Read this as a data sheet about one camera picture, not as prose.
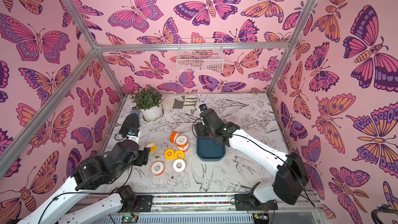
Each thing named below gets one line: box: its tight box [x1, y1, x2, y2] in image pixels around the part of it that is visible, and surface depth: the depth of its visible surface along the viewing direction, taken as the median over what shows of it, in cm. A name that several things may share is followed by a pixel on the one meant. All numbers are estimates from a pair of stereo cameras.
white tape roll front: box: [172, 158, 186, 173], surface depth 85 cm
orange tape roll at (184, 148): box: [177, 142, 190, 152], surface depth 92 cm
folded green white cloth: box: [162, 94, 198, 110], surface depth 118 cm
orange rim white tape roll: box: [150, 160, 166, 176], surface depth 85 cm
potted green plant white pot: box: [131, 84, 165, 123], surface depth 95 cm
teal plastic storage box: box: [195, 137, 226, 162], surface depth 90 cm
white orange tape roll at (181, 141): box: [175, 134, 188, 148], surface depth 92 cm
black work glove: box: [118, 113, 140, 137], surface depth 103 cm
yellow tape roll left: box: [164, 148, 175, 161], surface depth 90 cm
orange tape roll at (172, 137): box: [169, 131, 178, 144], surface depth 92 cm
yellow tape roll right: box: [174, 150, 185, 161], surface depth 90 cm
